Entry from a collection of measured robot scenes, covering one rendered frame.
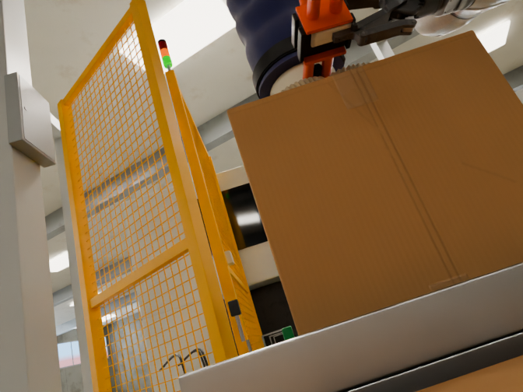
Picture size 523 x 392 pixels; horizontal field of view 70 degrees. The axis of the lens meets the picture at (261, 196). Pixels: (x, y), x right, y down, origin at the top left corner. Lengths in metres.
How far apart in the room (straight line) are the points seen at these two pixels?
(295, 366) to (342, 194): 0.23
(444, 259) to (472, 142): 0.17
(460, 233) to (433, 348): 0.17
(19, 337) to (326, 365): 1.05
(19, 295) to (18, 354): 0.16
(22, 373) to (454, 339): 1.12
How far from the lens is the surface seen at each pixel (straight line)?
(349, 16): 0.71
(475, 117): 0.62
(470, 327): 0.44
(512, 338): 0.46
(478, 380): 0.34
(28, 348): 1.32
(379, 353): 0.42
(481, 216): 0.56
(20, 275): 1.36
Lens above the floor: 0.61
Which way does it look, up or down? 21 degrees up
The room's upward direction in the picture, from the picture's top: 18 degrees counter-clockwise
